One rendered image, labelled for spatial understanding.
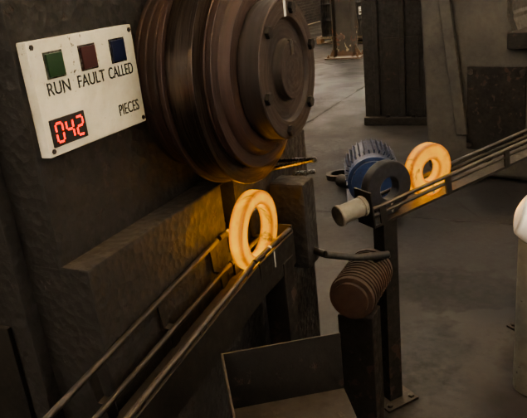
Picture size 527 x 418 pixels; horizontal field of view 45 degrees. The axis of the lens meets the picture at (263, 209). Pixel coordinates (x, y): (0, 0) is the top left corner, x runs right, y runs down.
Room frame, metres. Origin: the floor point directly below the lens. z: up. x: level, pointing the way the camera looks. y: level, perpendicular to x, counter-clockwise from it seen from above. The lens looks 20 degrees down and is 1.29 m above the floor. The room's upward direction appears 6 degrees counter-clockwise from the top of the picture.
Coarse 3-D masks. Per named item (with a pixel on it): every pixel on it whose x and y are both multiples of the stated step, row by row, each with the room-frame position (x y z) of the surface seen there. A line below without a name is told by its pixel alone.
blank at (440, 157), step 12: (420, 144) 1.75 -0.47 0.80; (432, 144) 1.74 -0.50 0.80; (408, 156) 1.74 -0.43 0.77; (420, 156) 1.72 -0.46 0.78; (432, 156) 1.74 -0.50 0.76; (444, 156) 1.76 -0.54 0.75; (408, 168) 1.71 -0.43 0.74; (420, 168) 1.72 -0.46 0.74; (432, 168) 1.78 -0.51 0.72; (444, 168) 1.76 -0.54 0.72; (420, 180) 1.72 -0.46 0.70; (444, 180) 1.76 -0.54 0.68; (432, 192) 1.74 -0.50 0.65
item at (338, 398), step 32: (224, 352) 0.90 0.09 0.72; (256, 352) 0.90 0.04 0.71; (288, 352) 0.91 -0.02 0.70; (320, 352) 0.92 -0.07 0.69; (256, 384) 0.90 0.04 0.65; (288, 384) 0.91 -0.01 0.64; (320, 384) 0.92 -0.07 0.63; (256, 416) 0.87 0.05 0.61; (288, 416) 0.87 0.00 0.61; (320, 416) 0.86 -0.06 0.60; (352, 416) 0.85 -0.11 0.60
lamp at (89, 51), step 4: (80, 48) 1.07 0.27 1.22; (84, 48) 1.08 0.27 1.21; (88, 48) 1.09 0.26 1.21; (92, 48) 1.10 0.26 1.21; (84, 52) 1.08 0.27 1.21; (88, 52) 1.09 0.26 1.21; (92, 52) 1.10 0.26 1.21; (84, 56) 1.08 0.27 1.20; (88, 56) 1.09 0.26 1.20; (92, 56) 1.10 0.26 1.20; (96, 56) 1.10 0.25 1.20; (84, 60) 1.08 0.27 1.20; (88, 60) 1.08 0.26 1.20; (92, 60) 1.09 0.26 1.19; (96, 60) 1.10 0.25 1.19; (84, 64) 1.07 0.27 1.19; (88, 64) 1.08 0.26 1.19; (92, 64) 1.09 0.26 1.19; (96, 64) 1.10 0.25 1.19; (84, 68) 1.07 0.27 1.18
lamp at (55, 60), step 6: (48, 54) 1.01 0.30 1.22; (54, 54) 1.02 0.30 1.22; (60, 54) 1.03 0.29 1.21; (48, 60) 1.01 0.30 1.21; (54, 60) 1.02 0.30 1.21; (60, 60) 1.03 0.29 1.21; (48, 66) 1.00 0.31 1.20; (54, 66) 1.01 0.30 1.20; (60, 66) 1.02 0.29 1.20; (48, 72) 1.00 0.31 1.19; (54, 72) 1.01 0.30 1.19; (60, 72) 1.02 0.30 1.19
